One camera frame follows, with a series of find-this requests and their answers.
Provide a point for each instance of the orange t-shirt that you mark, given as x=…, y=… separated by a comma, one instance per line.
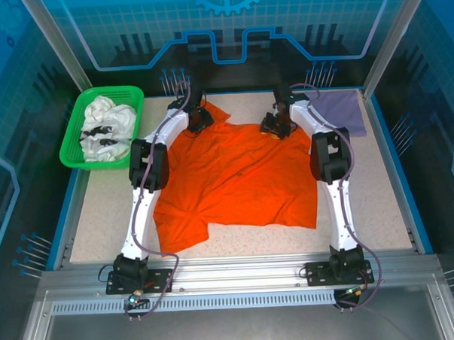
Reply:
x=235, y=177

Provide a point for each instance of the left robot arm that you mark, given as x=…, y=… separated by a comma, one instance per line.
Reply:
x=144, y=218

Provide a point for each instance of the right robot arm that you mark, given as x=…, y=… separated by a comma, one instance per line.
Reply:
x=338, y=210

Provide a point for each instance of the folded purple t-shirt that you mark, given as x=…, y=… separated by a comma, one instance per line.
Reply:
x=345, y=112

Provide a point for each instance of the white t-shirt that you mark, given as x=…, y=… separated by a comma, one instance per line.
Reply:
x=111, y=115

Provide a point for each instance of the green plastic basket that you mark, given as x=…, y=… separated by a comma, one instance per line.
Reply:
x=69, y=143

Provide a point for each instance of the aluminium frame post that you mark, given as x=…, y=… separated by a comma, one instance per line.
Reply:
x=394, y=38
x=55, y=42

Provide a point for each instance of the aluminium mounting rail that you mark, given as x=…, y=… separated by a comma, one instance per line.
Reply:
x=235, y=271

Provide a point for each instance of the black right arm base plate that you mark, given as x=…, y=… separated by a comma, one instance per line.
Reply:
x=314, y=275

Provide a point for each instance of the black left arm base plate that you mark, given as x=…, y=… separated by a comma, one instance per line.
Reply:
x=160, y=280

